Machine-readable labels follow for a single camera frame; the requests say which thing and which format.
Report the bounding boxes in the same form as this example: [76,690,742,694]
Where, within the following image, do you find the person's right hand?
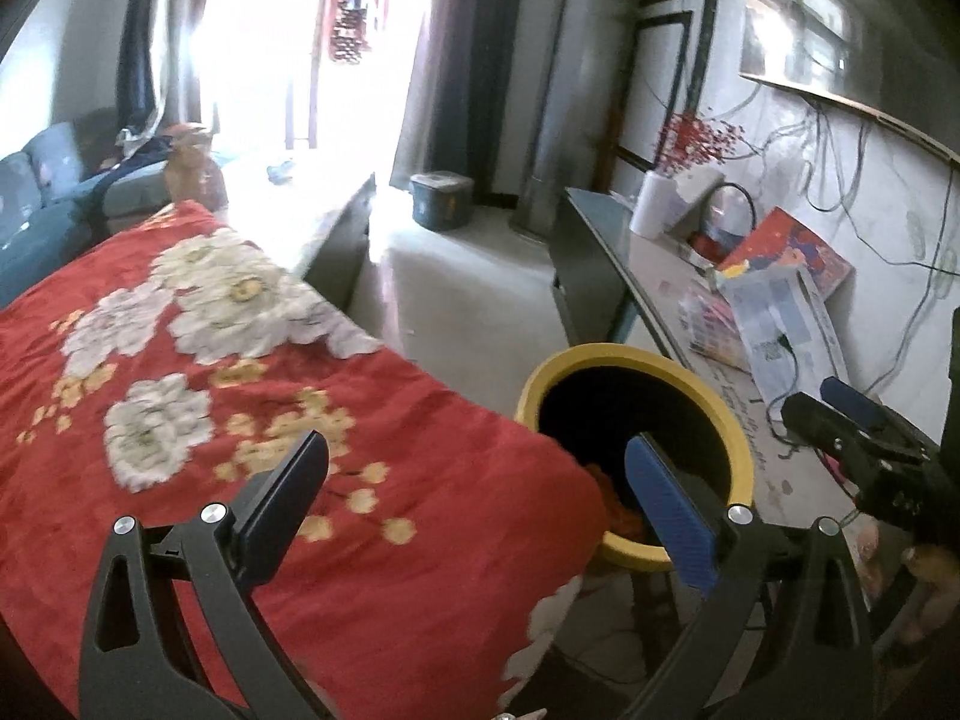
[862,521,960,646]

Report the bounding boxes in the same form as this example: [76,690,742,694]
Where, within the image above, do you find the orange paper bag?
[163,121,227,212]

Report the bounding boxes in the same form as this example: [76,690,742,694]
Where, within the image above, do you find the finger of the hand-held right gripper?
[821,379,931,455]
[784,392,882,466]

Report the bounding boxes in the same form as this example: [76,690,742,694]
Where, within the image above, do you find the yellow waste bin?
[517,343,756,571]

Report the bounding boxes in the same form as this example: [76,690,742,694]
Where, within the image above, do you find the wall television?
[738,0,960,167]

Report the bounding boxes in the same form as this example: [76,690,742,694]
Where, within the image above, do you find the red berry branches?
[655,111,745,175]

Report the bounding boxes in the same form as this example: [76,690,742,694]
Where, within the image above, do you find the glass balcony door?
[201,0,451,158]

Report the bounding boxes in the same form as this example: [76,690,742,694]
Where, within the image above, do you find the dark grey curtain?
[388,0,535,197]

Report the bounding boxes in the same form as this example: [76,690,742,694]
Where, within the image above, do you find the red book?
[715,208,857,302]

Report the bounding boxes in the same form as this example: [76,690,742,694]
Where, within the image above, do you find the red plastic bag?
[589,463,657,542]

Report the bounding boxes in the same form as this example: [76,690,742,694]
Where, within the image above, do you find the grey tower air conditioner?
[508,0,647,242]

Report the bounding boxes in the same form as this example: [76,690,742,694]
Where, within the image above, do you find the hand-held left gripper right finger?
[622,431,875,720]

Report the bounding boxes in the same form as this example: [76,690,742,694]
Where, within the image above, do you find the clear bucket black handle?
[688,183,756,257]

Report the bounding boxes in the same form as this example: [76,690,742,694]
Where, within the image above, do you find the blue sofa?
[0,120,181,310]

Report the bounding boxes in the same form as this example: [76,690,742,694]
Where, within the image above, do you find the hanging laundry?
[325,0,392,66]

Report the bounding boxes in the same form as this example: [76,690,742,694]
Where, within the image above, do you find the white coffee table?
[216,146,377,310]

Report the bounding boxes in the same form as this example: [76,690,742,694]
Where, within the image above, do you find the dark blue clothes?
[96,131,181,175]

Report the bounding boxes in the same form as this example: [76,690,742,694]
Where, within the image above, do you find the blue storage box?
[409,172,476,233]

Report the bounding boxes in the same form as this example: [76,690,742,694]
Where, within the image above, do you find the printed newspaper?
[722,265,850,400]

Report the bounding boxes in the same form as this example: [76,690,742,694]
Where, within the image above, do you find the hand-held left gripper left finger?
[79,431,331,720]

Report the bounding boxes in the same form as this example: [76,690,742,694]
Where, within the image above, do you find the dark blue curtain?
[115,0,220,137]

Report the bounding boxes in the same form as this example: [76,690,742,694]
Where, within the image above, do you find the red floral blanket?
[0,199,610,720]

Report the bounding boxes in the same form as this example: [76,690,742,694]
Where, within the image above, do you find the dark television cabinet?
[550,186,901,511]

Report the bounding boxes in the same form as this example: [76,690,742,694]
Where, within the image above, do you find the colourful printed packet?
[677,291,752,370]

